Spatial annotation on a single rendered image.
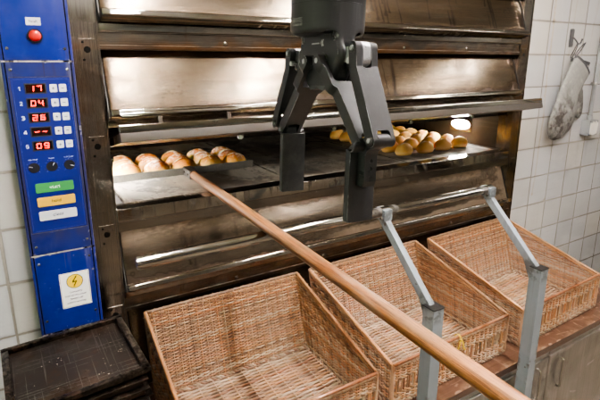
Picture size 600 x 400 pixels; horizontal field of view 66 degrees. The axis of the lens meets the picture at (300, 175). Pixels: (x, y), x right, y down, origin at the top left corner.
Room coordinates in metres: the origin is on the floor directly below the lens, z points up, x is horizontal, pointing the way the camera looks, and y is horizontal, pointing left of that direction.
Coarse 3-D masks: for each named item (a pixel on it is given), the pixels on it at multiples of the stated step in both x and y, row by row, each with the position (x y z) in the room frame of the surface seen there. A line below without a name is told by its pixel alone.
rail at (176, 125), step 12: (396, 108) 1.63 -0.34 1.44; (408, 108) 1.65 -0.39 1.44; (420, 108) 1.68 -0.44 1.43; (432, 108) 1.71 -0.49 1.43; (444, 108) 1.75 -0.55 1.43; (456, 108) 1.78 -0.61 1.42; (204, 120) 1.27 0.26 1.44; (216, 120) 1.29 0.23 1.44; (228, 120) 1.30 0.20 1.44; (240, 120) 1.32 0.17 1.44; (252, 120) 1.34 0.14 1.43; (264, 120) 1.36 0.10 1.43; (120, 132) 1.15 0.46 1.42
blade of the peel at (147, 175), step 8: (248, 160) 1.83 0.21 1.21; (200, 168) 1.73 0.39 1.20; (208, 168) 1.75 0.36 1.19; (216, 168) 1.76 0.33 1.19; (224, 168) 1.78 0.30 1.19; (232, 168) 1.80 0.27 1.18; (120, 176) 1.58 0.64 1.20; (128, 176) 1.60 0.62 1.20; (136, 176) 1.61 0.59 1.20; (144, 176) 1.62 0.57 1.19; (152, 176) 1.64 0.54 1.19; (160, 176) 1.65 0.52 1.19; (168, 176) 1.67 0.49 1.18
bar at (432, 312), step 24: (456, 192) 1.48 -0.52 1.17; (480, 192) 1.52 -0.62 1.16; (336, 216) 1.23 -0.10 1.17; (384, 216) 1.29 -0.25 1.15; (504, 216) 1.50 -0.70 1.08; (216, 240) 1.05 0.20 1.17; (240, 240) 1.07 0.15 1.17; (264, 240) 1.10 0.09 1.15; (144, 264) 0.94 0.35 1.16; (408, 264) 1.21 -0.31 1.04; (528, 264) 1.40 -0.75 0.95; (528, 288) 1.38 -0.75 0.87; (432, 312) 1.11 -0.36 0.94; (528, 312) 1.37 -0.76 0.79; (528, 336) 1.36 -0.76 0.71; (432, 360) 1.11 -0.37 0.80; (528, 360) 1.35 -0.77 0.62; (432, 384) 1.11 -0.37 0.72; (528, 384) 1.35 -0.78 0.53
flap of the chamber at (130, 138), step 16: (400, 112) 1.63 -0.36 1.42; (416, 112) 1.67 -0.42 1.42; (432, 112) 1.71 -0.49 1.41; (448, 112) 1.75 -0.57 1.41; (464, 112) 1.80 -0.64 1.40; (480, 112) 1.85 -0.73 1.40; (496, 112) 2.08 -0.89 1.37; (192, 128) 1.25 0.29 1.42; (208, 128) 1.27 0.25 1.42; (224, 128) 1.29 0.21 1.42; (240, 128) 1.32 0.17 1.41; (256, 128) 1.34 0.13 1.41; (272, 128) 1.37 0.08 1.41; (304, 128) 1.45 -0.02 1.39; (320, 128) 1.60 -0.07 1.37; (112, 144) 1.26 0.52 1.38; (128, 144) 1.25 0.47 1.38
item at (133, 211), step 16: (432, 160) 1.96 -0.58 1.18; (448, 160) 1.98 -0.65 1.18; (464, 160) 2.03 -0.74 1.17; (480, 160) 2.09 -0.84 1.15; (496, 160) 2.15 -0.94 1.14; (320, 176) 1.67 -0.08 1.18; (336, 176) 1.67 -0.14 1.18; (384, 176) 1.79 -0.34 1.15; (208, 192) 1.46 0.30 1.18; (240, 192) 1.47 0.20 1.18; (256, 192) 1.50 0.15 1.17; (272, 192) 1.53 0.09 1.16; (288, 192) 1.56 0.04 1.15; (128, 208) 1.29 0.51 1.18; (144, 208) 1.31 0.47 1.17; (160, 208) 1.33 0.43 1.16; (176, 208) 1.36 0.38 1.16; (192, 208) 1.38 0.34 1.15
